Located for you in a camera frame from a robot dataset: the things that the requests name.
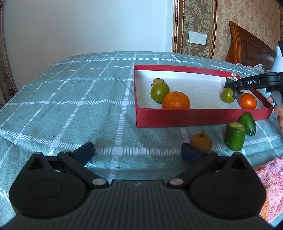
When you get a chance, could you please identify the green tomato with stem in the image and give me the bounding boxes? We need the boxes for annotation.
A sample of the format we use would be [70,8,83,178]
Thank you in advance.
[220,88,236,103]

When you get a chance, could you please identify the brown longan with stem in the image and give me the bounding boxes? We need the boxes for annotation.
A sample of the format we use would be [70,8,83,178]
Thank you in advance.
[189,131,212,152]

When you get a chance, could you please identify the small orange mandarin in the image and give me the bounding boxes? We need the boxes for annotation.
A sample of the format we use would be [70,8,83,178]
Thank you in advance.
[240,93,257,109]

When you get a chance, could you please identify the whole small green cucumber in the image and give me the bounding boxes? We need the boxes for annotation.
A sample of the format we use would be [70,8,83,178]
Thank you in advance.
[237,112,257,136]

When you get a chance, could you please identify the cut green cucumber piece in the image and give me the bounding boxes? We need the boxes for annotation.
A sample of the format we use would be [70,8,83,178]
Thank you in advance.
[224,122,246,151]

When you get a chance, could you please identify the large orange mandarin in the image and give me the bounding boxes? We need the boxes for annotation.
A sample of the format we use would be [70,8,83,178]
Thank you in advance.
[162,91,190,110]

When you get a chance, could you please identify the smooth green tomato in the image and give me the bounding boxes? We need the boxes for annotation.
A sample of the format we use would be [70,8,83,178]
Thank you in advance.
[150,82,170,103]

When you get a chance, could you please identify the round brown longan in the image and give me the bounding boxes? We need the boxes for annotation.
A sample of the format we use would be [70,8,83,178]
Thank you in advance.
[152,78,164,86]

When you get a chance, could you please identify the dark sugarcane piece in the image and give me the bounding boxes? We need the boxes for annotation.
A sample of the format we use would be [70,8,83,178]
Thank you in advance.
[229,73,239,81]

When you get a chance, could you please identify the person right hand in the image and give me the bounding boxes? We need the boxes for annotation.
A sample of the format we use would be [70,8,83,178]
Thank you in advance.
[273,104,283,132]

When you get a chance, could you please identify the white electric kettle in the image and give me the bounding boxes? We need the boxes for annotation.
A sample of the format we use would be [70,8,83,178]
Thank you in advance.
[266,45,282,107]

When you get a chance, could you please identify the pink clothes by headboard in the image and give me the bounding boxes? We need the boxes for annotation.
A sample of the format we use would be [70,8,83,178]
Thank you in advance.
[235,62,271,74]

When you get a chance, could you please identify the red cardboard tray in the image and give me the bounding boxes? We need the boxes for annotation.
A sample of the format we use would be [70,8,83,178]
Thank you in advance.
[133,64,275,128]

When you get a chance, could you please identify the green plaid bedsheet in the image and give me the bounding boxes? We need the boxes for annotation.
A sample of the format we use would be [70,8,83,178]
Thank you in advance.
[0,51,283,224]

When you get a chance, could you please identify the pink towel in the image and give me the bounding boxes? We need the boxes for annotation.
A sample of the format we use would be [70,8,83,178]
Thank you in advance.
[254,156,282,223]

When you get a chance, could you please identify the white wall switch panel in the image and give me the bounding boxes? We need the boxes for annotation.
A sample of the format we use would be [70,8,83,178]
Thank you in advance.
[188,31,207,45]

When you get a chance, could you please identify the gold ornate wall frame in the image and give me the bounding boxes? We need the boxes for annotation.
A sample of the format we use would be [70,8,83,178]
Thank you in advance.
[172,0,218,58]

